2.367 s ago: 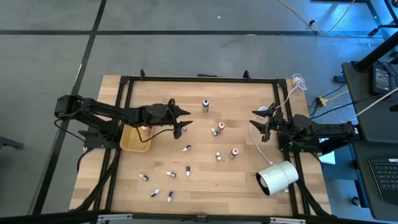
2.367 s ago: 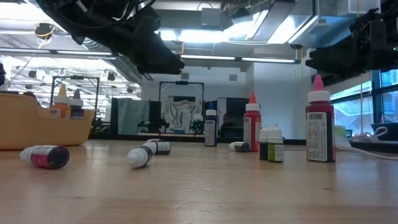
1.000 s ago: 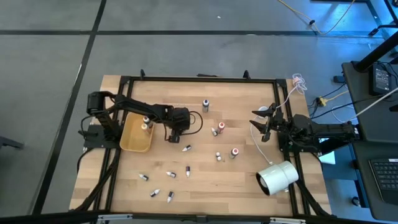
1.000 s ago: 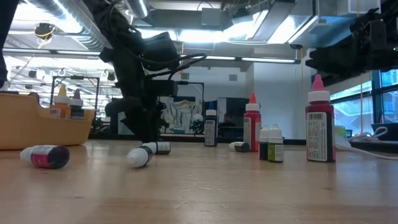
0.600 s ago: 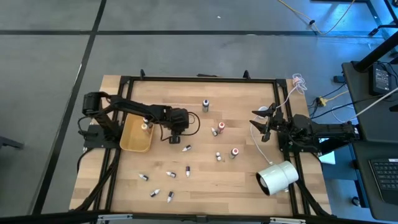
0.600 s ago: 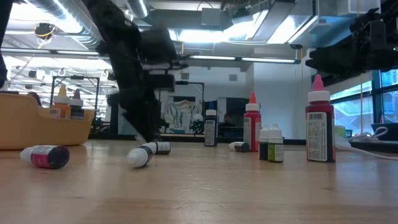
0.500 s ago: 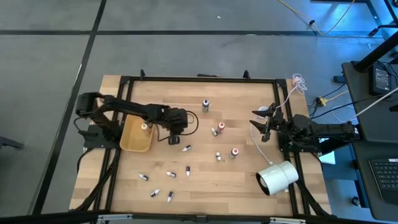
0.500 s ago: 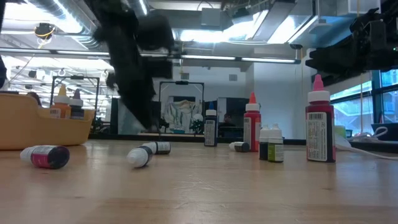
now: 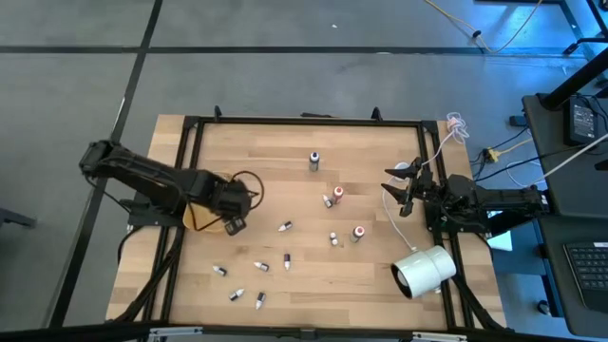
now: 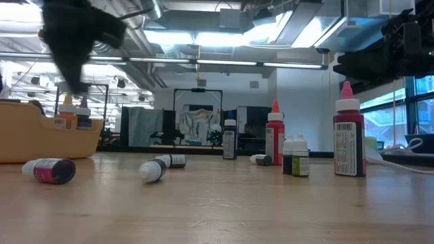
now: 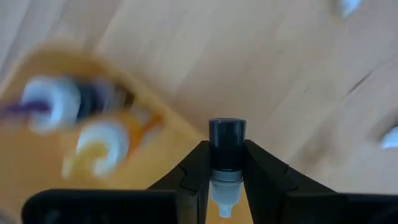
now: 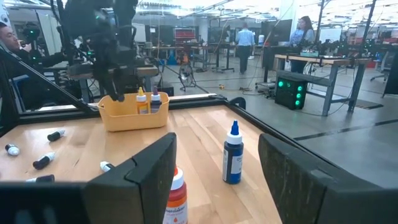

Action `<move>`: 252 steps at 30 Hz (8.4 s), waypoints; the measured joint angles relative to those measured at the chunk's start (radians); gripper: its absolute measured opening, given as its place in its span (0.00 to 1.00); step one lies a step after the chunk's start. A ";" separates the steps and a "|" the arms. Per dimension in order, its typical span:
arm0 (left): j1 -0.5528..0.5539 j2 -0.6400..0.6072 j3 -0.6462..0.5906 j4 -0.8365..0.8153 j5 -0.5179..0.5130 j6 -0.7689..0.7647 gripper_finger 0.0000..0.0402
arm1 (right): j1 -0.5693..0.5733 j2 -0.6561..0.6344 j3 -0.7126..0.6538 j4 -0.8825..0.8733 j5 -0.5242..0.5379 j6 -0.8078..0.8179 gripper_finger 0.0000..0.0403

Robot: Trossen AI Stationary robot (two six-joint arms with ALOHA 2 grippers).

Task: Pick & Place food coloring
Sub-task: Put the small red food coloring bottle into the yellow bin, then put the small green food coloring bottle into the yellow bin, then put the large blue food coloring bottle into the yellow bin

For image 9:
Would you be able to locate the black chair leg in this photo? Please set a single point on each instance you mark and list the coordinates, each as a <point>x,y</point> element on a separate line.
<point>14,218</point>

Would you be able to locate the large pink food coloring bottle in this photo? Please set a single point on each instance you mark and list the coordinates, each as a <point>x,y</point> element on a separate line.
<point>358,232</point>

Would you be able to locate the large blue food coloring bottle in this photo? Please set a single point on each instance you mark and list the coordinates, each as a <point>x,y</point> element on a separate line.
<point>314,161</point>

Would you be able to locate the yellow power plug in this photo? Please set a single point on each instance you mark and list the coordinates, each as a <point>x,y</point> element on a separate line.
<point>491,155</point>

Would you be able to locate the black metal table frame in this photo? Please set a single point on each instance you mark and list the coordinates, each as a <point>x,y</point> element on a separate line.
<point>309,121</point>

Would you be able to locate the black desk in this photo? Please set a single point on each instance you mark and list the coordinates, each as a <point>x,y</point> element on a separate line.
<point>570,199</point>

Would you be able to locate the white cylindrical lamp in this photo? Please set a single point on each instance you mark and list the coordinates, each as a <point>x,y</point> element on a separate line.
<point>423,272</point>

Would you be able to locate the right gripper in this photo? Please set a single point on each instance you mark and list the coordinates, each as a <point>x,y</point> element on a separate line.
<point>424,187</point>

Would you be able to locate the black power adapter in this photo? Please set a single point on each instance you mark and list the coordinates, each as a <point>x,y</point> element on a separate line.
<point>582,121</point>

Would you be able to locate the black wheeled stand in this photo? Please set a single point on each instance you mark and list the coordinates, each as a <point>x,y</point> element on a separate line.
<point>572,47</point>

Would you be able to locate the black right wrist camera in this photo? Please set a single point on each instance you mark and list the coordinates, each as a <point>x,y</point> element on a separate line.
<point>406,209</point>

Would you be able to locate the black rig beam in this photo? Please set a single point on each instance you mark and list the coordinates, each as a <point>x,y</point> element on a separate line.
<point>71,332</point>

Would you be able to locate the yellow plastic tray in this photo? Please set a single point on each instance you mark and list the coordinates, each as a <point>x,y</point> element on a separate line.
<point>197,219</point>

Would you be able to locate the white round puck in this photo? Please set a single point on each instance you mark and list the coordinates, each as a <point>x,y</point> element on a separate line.
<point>401,165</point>

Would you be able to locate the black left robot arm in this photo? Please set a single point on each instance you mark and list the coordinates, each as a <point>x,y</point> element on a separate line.
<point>142,173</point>

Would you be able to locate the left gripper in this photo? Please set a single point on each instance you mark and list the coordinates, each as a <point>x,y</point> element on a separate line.
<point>230,199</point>

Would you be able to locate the large red food coloring bottle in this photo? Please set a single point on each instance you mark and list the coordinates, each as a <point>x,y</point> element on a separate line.
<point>337,192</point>

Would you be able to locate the black diagonal desk leg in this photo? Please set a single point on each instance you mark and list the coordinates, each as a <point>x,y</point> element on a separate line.
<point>575,83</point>

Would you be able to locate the black keyboard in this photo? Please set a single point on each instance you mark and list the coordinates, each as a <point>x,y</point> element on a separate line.
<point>591,271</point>

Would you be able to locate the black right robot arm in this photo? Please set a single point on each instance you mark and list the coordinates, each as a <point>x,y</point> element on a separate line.
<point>503,199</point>

